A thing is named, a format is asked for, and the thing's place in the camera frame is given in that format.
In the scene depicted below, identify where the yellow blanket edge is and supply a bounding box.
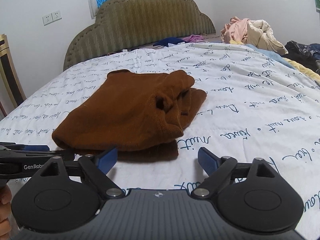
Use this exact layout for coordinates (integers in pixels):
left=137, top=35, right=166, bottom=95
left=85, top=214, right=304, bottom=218
left=284, top=58, right=320, bottom=83

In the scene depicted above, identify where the navy blue garment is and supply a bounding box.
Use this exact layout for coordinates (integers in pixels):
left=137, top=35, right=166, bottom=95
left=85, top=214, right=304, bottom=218
left=153, top=37, right=185, bottom=47

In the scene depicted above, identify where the cream satin garment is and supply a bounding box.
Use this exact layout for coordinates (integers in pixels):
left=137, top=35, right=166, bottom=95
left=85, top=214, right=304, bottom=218
left=247, top=20, right=289, bottom=55

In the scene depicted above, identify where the brown knit sweater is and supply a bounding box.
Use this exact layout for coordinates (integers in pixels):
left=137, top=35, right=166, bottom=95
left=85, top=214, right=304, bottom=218
left=52, top=70, right=207, bottom=162

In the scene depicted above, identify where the light blue folded cloth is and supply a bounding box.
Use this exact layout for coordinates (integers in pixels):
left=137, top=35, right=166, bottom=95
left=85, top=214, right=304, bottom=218
left=246, top=44, right=295, bottom=69

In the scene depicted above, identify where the white wall socket plate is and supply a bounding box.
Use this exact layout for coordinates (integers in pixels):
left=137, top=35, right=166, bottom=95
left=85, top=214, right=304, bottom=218
left=42, top=11, right=62, bottom=25

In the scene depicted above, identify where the white quilt with blue script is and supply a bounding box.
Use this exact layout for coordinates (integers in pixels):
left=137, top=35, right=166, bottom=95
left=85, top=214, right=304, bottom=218
left=1, top=43, right=319, bottom=238

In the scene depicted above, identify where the person's left hand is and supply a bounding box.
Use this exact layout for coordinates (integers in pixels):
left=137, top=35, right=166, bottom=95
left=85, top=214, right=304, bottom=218
left=0, top=185, right=12, bottom=240

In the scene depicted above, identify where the dark patterned garment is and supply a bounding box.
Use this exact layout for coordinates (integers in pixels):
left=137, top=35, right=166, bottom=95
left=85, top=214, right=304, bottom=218
left=282, top=41, right=320, bottom=74

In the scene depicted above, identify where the purple garment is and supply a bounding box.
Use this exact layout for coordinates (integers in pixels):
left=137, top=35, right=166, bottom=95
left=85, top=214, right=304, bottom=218
left=182, top=34, right=205, bottom=43

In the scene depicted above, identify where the olive upholstered headboard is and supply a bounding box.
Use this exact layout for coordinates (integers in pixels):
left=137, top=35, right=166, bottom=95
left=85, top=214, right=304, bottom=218
left=63, top=0, right=216, bottom=70

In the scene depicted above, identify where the gold tower air conditioner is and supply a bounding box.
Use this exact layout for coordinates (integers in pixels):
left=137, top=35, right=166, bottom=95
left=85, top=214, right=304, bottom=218
left=1, top=34, right=26, bottom=108

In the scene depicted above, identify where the pink garment pile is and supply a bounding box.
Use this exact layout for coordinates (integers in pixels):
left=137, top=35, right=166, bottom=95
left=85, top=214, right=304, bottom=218
left=221, top=17, right=250, bottom=44

